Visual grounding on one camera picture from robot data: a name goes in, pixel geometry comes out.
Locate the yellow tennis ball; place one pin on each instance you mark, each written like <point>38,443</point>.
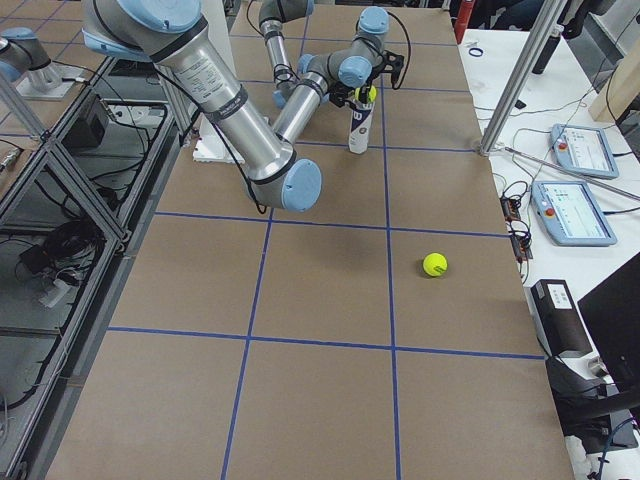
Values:
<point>435,264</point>
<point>366,94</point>

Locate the teach pendant tablet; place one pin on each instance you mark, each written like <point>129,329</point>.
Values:
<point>571,215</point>
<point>584,150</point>

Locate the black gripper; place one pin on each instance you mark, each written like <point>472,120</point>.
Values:
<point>341,96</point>

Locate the near teach pendant tablet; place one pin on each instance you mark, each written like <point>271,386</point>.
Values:
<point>571,215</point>

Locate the aluminium frame post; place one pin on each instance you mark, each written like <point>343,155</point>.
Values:
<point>537,37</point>

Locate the black computer monitor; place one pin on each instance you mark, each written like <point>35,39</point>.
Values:
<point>611,314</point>

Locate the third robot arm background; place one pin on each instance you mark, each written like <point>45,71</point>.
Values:
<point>22,53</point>

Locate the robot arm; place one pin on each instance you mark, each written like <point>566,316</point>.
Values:
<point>352,67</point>
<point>174,35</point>

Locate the black box with label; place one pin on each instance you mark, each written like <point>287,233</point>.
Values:
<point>563,329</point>

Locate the far teach pendant tablet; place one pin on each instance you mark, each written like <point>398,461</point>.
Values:
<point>584,150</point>

